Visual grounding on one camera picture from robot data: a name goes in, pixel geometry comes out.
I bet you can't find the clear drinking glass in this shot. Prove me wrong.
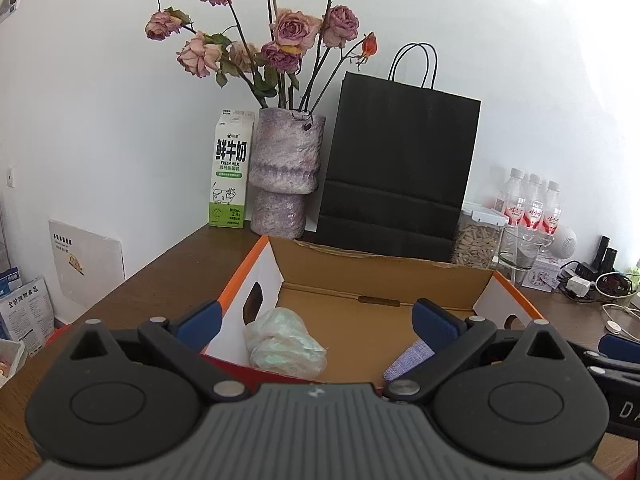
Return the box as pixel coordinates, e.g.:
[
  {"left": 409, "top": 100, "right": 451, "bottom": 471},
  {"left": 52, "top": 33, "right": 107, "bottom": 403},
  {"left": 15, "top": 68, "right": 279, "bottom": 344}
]
[{"left": 497, "top": 225, "right": 546, "bottom": 286}]

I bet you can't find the dried pink rose bouquet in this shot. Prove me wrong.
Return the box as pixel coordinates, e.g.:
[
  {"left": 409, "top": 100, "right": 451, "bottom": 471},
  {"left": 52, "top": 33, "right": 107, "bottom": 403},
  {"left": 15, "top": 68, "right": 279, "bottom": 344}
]
[{"left": 145, "top": 0, "right": 378, "bottom": 111}]

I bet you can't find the lilac woven cloth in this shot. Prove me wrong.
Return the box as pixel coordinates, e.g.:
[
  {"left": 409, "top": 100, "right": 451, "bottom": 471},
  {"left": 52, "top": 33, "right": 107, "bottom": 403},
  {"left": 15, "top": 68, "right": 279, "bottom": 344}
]
[{"left": 382, "top": 339, "right": 436, "bottom": 382}]

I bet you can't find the white charger plug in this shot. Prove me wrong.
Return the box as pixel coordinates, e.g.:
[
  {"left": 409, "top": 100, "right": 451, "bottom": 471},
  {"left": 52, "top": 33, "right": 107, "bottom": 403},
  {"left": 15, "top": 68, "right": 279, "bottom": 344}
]
[{"left": 565, "top": 275, "right": 593, "bottom": 299}]

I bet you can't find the stack of leaflets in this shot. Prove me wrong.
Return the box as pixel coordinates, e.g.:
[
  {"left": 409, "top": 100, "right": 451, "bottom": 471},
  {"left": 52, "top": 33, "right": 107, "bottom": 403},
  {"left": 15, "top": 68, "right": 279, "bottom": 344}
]
[{"left": 0, "top": 275, "right": 56, "bottom": 357}]

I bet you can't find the white printed tin box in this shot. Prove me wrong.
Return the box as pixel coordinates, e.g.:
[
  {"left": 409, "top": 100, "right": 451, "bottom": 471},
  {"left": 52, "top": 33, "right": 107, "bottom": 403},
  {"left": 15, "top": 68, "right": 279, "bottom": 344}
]
[{"left": 522, "top": 255, "right": 563, "bottom": 292}]

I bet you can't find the purple textured vase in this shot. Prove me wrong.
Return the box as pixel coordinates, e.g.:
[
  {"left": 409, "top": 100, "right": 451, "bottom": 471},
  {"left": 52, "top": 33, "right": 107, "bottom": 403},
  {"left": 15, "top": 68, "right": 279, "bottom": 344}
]
[{"left": 248, "top": 107, "right": 327, "bottom": 240}]

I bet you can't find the black power adapter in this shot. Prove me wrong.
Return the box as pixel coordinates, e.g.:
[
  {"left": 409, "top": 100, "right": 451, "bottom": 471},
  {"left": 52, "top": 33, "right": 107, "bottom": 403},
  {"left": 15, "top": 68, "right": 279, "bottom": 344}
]
[{"left": 570, "top": 260, "right": 601, "bottom": 281}]

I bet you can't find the black upright device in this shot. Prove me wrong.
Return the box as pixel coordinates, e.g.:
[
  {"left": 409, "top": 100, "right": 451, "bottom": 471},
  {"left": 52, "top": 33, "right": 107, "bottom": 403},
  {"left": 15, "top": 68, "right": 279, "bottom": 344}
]
[{"left": 595, "top": 235, "right": 619, "bottom": 276}]

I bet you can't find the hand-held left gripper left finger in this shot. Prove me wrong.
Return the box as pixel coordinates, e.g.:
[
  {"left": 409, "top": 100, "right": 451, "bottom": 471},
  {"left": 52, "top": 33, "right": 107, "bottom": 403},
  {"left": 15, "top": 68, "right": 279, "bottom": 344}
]
[{"left": 65, "top": 300, "right": 251, "bottom": 404}]

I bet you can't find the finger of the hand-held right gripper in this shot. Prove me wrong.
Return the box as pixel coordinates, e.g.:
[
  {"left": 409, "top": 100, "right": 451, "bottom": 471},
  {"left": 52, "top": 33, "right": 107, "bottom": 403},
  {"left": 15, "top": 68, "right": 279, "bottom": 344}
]
[{"left": 567, "top": 334, "right": 640, "bottom": 376}]

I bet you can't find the clear seed container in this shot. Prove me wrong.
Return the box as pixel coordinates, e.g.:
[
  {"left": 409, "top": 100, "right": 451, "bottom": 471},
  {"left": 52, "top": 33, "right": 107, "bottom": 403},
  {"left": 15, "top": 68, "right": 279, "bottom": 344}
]
[{"left": 450, "top": 202, "right": 510, "bottom": 270}]

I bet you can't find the clear plastic wrap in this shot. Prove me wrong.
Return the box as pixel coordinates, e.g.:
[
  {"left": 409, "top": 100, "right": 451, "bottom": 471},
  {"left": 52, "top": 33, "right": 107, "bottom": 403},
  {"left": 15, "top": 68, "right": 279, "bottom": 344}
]
[{"left": 243, "top": 306, "right": 328, "bottom": 378}]

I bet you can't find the black paper bag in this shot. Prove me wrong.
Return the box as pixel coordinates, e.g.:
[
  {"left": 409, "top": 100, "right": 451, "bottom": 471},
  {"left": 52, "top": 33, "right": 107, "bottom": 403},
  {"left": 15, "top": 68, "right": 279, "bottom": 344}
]
[{"left": 302, "top": 42, "right": 482, "bottom": 263}]

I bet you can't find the red label water bottle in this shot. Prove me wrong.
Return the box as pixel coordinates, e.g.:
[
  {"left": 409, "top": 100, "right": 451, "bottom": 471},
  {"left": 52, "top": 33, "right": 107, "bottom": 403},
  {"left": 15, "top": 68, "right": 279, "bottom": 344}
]
[
  {"left": 492, "top": 167, "right": 526, "bottom": 226},
  {"left": 522, "top": 174, "right": 547, "bottom": 231},
  {"left": 540, "top": 180, "right": 564, "bottom": 237}
]

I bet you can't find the white round speaker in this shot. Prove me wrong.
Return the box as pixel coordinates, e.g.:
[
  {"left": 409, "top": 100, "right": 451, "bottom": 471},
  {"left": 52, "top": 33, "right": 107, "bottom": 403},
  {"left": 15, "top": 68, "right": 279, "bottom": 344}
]
[{"left": 552, "top": 223, "right": 581, "bottom": 261}]

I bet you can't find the red orange cardboard box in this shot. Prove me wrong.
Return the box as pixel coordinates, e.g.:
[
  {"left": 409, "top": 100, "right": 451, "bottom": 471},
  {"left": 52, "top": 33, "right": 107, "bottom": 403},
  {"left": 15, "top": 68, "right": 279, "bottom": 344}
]
[{"left": 200, "top": 234, "right": 546, "bottom": 388}]

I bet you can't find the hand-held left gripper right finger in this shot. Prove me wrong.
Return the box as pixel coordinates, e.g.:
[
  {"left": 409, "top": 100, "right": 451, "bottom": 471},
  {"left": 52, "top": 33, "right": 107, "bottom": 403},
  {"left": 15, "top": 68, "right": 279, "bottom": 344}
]
[{"left": 382, "top": 297, "right": 577, "bottom": 404}]

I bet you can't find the white green milk carton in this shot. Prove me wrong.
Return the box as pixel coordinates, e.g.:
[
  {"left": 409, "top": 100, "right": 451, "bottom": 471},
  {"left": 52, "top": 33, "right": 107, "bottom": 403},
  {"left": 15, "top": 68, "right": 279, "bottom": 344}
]
[{"left": 208, "top": 108, "right": 257, "bottom": 229}]

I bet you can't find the white cable with round puck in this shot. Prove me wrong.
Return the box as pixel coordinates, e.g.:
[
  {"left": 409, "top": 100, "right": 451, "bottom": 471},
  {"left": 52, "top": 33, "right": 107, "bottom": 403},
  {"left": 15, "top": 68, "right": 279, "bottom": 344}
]
[{"left": 600, "top": 302, "right": 640, "bottom": 337}]

